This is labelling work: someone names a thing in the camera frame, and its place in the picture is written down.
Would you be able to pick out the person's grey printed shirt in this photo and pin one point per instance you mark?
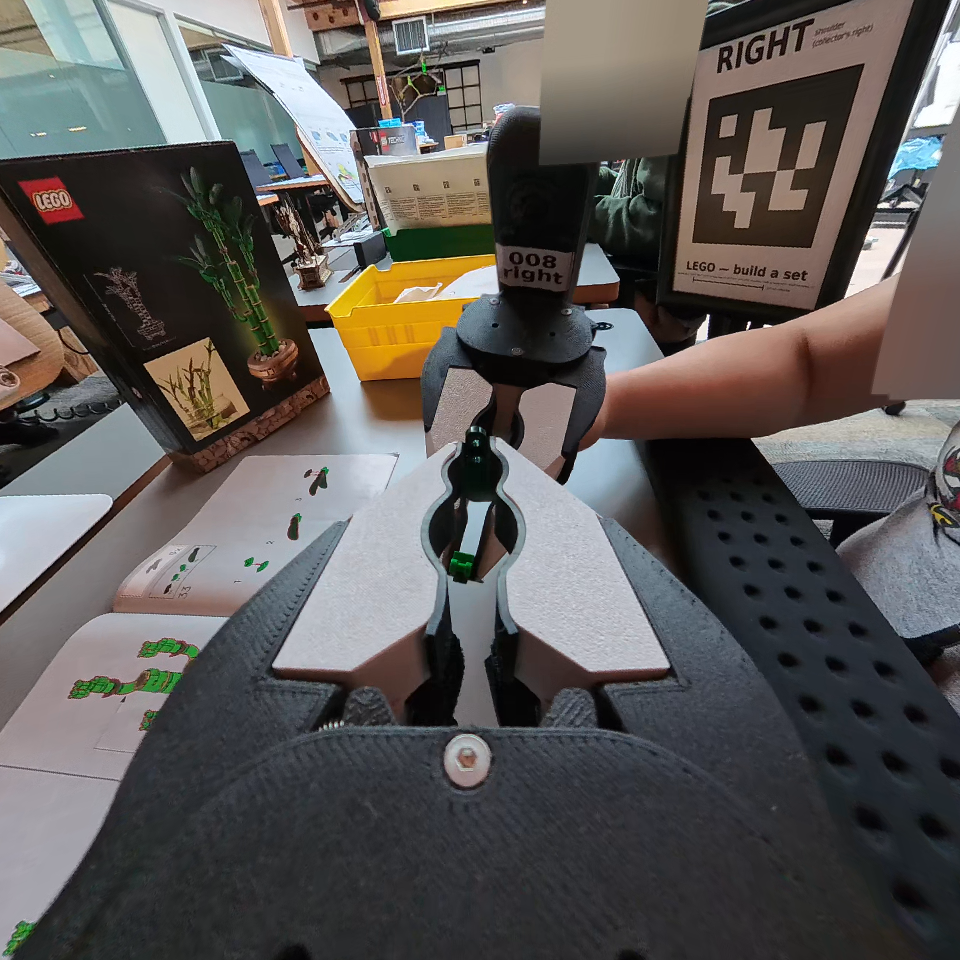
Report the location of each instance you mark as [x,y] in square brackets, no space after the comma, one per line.
[900,555]

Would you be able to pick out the crumpled white paper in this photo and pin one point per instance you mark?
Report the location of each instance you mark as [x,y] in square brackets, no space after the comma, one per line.
[420,292]

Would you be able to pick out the small black box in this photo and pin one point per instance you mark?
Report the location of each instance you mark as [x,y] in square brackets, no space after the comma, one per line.
[369,249]

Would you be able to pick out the person's right forearm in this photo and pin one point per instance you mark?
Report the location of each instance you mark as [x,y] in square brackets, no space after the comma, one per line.
[750,375]

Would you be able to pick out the white air vent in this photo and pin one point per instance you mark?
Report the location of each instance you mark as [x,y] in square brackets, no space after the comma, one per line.
[410,35]

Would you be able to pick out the green plastic bin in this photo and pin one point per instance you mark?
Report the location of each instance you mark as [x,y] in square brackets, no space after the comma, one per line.
[435,244]

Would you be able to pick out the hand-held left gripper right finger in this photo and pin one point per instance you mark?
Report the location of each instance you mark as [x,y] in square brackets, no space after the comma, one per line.
[577,600]

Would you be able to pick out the white printed poster sheet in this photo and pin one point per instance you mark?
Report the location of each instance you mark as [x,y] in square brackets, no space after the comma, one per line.
[300,105]

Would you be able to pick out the white cardboard box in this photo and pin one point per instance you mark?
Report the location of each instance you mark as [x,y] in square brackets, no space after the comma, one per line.
[427,195]

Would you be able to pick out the brown cardboard piece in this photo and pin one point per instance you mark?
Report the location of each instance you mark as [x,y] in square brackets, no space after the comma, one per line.
[22,337]

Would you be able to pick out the black lego set box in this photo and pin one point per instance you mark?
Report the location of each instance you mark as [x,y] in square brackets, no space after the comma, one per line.
[150,300]

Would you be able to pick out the blue plastic cover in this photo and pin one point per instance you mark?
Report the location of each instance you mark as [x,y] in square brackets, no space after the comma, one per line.
[915,157]

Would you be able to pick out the brown lego tree model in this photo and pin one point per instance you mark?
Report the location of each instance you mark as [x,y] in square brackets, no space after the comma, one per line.
[311,255]

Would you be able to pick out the yellow plastic bin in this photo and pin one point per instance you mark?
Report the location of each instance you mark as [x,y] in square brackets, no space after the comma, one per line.
[390,337]

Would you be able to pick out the black mesh office chair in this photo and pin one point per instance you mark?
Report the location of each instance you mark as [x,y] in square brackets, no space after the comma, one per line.
[847,484]

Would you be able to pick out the black framed marker sign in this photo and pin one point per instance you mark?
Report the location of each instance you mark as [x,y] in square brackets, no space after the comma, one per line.
[787,150]

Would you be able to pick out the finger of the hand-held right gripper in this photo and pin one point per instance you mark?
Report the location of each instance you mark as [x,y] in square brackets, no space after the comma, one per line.
[459,409]
[547,424]

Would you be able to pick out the green lego leaf piece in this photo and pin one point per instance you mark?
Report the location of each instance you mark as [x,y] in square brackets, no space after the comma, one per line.
[475,461]

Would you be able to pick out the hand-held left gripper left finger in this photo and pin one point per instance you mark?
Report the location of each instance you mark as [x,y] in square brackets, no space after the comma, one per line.
[360,600]

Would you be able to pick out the black toy box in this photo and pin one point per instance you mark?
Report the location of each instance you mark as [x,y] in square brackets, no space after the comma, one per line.
[382,141]

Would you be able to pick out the lego instruction booklet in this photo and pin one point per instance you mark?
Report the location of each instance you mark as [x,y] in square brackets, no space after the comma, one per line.
[225,510]

